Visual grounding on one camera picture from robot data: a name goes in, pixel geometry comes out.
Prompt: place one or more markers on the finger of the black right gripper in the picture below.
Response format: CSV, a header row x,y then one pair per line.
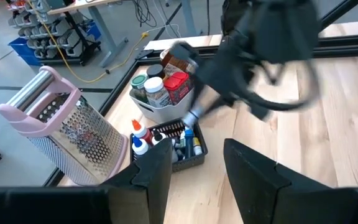
x,y
199,96
214,104

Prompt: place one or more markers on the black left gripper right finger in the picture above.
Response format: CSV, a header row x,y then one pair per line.
x,y
250,177

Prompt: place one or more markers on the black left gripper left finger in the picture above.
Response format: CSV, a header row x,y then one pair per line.
x,y
154,180

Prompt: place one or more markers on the red paprika tin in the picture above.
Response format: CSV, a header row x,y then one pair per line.
x,y
179,87

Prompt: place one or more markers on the grey plastic bin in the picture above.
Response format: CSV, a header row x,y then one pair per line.
x,y
163,113

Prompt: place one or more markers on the tan lid spice jar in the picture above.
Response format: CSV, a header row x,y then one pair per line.
x,y
176,63

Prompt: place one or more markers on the small yellow dropper bottle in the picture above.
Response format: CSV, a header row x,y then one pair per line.
x,y
197,146

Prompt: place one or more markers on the teal tube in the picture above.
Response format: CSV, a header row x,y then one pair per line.
x,y
189,144

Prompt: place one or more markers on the red food colouring bottle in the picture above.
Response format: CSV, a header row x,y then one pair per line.
x,y
141,132

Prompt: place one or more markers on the orange turmeric bottle black lid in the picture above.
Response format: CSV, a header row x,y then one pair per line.
x,y
155,71

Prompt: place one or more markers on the green lid oregano jar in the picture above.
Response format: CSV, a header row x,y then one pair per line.
x,y
138,82

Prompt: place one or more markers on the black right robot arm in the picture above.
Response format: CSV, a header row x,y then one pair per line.
x,y
275,31

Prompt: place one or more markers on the black plastic basket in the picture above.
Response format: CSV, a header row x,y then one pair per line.
x,y
194,161

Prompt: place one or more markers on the metal mesh basket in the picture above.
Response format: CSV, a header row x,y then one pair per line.
x,y
82,140

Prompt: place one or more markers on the desk with grey legs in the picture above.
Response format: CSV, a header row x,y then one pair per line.
x,y
109,40

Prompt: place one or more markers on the rack of grey bins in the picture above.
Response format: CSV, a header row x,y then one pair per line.
x,y
57,31

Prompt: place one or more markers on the blue storage crate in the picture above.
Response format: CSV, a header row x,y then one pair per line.
x,y
22,51

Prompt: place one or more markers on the black aluminium table frame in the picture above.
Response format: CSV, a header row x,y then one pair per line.
x,y
346,43

